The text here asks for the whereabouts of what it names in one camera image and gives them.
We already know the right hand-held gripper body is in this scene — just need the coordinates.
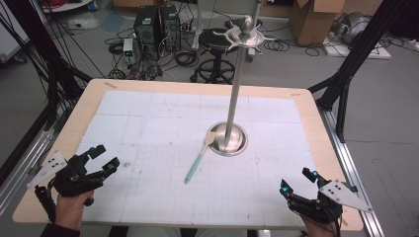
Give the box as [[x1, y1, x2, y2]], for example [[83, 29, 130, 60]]
[[287, 179, 375, 225]]

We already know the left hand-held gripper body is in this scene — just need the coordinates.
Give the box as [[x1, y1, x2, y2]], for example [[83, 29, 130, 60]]
[[26, 150, 107, 198]]

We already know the person's right hand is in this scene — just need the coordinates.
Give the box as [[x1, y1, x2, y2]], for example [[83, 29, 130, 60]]
[[300, 212, 336, 237]]

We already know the person's left hand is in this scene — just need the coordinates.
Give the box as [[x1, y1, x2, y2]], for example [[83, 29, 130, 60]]
[[53, 191, 96, 232]]

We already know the white gridded mat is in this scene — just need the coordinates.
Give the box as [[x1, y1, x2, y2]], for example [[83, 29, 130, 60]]
[[76, 90, 323, 229]]

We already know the steel utensil stand with hooks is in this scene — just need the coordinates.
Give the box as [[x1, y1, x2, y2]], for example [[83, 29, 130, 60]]
[[207, 14, 277, 158]]

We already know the small silver power supply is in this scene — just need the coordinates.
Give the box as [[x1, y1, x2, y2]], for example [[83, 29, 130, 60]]
[[123, 38, 134, 65]]

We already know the white flat board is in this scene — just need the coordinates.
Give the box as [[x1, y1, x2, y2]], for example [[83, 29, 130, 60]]
[[321, 32, 392, 60]]

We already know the black computer tower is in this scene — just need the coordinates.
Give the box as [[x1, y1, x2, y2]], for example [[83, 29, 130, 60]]
[[159, 4, 183, 52], [132, 5, 160, 53]]

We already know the grey round appliance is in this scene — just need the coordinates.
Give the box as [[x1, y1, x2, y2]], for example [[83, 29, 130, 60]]
[[331, 12, 373, 46]]

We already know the cardboard box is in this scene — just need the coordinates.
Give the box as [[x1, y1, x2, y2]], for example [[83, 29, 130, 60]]
[[289, 0, 348, 47]]

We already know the black round stool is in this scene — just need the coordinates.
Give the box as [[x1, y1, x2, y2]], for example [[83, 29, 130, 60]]
[[190, 28, 237, 85]]

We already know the aluminium rail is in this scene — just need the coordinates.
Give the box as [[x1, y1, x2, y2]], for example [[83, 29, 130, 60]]
[[0, 126, 55, 215], [317, 107, 385, 237]]

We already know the wooden spatula with teal handle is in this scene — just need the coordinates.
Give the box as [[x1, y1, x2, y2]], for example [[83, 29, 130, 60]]
[[184, 130, 218, 185]]

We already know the black metal frame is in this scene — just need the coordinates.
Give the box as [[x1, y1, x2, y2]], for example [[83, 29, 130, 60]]
[[2, 0, 94, 130], [307, 0, 409, 144]]

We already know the coiled black cable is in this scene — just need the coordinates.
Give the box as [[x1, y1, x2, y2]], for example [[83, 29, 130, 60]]
[[263, 38, 291, 52], [174, 50, 200, 68]]

